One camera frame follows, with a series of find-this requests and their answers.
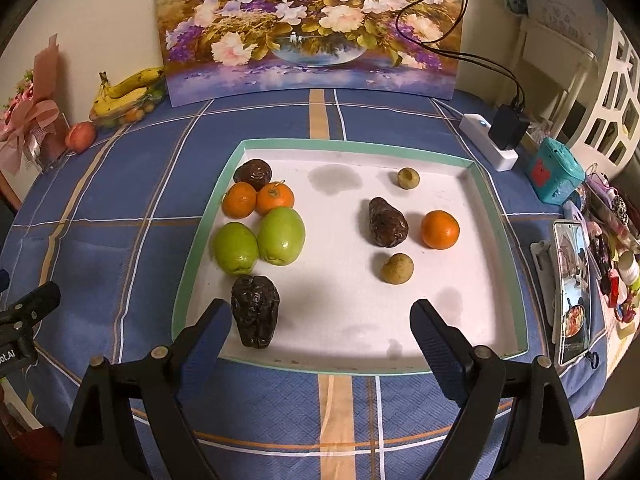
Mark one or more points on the large orange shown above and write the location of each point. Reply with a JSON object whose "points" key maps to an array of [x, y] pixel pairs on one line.
{"points": [[440, 230]]}

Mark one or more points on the smartphone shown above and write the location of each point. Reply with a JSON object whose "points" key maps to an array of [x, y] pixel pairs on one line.
{"points": [[572, 285]]}

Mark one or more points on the flower painting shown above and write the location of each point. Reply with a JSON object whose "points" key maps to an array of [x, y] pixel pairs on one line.
{"points": [[310, 25]]}

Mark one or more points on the green jujube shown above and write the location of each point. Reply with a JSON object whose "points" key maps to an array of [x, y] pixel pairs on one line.
{"points": [[281, 236], [236, 248]]}

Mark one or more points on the white power strip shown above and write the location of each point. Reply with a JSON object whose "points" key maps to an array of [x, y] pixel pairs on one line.
{"points": [[475, 127]]}

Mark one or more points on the yellow banana bunch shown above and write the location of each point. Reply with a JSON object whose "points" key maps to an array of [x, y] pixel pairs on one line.
{"points": [[125, 87]]}

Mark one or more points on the small orange tangerine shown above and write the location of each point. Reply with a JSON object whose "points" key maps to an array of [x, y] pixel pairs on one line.
{"points": [[274, 197], [239, 200]]}

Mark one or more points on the pink wrapped flower bouquet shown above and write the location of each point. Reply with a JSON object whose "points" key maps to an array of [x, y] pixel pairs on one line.
{"points": [[30, 110]]}

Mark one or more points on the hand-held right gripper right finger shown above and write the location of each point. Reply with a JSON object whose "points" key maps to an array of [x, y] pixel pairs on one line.
{"points": [[440, 355]]}

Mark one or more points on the clear plastic box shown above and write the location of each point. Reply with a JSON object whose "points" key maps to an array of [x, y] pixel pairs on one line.
{"points": [[52, 145]]}

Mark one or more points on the white tray with green rim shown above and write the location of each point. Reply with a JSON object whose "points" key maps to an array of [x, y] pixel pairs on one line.
{"points": [[340, 260]]}

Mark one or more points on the small white bottle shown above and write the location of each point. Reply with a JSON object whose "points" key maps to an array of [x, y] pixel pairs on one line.
{"points": [[629, 266]]}

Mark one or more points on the black charger adapter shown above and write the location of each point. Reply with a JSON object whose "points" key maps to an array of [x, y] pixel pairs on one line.
{"points": [[506, 127]]}

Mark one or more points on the white folding chair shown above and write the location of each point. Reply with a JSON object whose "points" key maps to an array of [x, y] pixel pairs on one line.
{"points": [[550, 30]]}

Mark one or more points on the small brown longan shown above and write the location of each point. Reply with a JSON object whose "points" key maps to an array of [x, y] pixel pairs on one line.
{"points": [[408, 178], [397, 268]]}

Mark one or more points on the blue plaid tablecloth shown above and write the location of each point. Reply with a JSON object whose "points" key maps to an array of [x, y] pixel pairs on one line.
{"points": [[125, 200]]}

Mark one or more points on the teal box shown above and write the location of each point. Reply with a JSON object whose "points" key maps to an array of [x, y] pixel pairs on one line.
{"points": [[555, 170]]}

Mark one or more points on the white lattice panel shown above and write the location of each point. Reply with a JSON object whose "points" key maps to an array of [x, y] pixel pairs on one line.
{"points": [[617, 110]]}

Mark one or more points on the red apple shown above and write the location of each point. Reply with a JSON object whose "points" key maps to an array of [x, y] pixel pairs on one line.
{"points": [[80, 136]]}

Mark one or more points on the black and white spotted item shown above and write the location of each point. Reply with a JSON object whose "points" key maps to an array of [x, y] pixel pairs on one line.
{"points": [[620, 207]]}

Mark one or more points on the white phone stand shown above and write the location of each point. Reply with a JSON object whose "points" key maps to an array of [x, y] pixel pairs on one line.
{"points": [[542, 270]]}

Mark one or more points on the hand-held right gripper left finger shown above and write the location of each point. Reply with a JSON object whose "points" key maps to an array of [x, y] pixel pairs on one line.
{"points": [[200, 355]]}

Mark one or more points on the clear plastic produce container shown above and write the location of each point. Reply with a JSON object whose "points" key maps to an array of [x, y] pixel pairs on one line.
{"points": [[135, 110]]}

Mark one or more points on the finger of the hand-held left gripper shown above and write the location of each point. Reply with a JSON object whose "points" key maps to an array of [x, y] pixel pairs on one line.
{"points": [[35, 302]]}

